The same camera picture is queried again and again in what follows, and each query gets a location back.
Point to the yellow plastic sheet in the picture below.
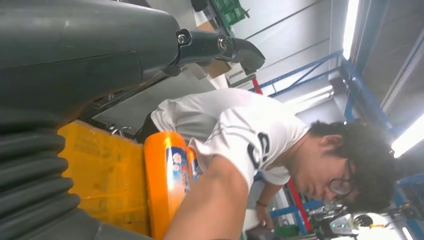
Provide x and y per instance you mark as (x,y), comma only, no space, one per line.
(106,175)

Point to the blue shelf rack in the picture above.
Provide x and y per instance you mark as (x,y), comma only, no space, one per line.
(357,92)

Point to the green crate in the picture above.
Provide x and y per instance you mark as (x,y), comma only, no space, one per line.
(230,11)

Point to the fluorescent ceiling light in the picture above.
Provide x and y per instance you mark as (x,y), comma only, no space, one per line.
(407,136)
(308,96)
(350,26)

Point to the person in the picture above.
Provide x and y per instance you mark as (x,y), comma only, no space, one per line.
(251,132)

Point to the orange detergent bottle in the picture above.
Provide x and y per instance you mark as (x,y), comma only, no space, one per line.
(194,165)
(159,185)

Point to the red wristband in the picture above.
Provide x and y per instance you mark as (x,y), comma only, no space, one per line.
(261,204)

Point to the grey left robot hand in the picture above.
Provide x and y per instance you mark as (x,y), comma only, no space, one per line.
(82,49)

